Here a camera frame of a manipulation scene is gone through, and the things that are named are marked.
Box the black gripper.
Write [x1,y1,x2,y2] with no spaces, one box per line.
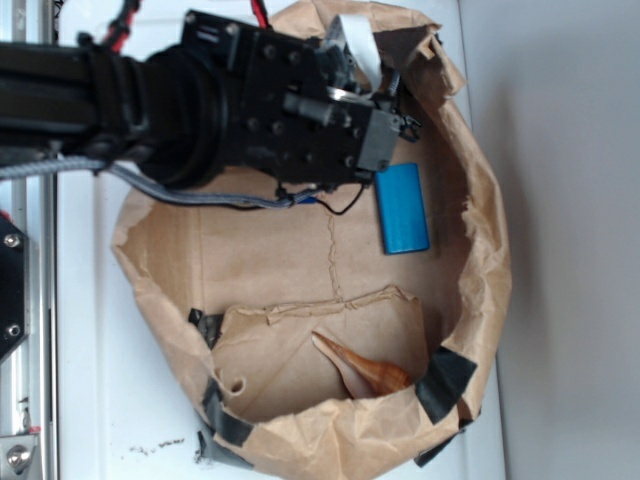
[181,11,400,190]

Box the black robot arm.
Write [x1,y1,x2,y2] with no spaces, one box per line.
[1,11,401,189]

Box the blue rectangular block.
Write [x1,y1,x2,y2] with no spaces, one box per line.
[375,163,430,255]

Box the brown paper bag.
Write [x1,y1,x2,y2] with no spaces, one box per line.
[112,1,512,479]

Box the orange spiral seashell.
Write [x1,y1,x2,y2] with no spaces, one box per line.
[311,331,413,399]

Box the black tape strip far right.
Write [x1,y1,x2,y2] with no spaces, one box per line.
[413,345,479,469]

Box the black tape strip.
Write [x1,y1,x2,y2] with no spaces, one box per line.
[413,345,479,469]
[188,308,254,471]

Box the black tape strip left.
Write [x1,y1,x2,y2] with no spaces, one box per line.
[188,308,254,471]

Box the grey braided cable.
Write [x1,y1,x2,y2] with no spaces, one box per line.
[0,155,296,209]

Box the white ribbon cable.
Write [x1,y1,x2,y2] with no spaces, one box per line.
[327,13,384,94]

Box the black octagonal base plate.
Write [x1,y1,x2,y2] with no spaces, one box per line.
[0,215,27,363]

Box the aluminium rail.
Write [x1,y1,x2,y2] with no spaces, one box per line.
[0,0,60,480]

